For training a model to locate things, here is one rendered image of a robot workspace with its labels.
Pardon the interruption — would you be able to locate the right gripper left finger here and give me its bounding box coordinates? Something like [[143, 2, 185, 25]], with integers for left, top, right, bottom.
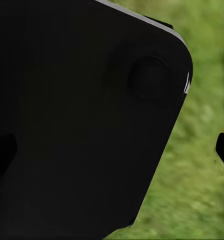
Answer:
[[0, 133, 18, 179]]

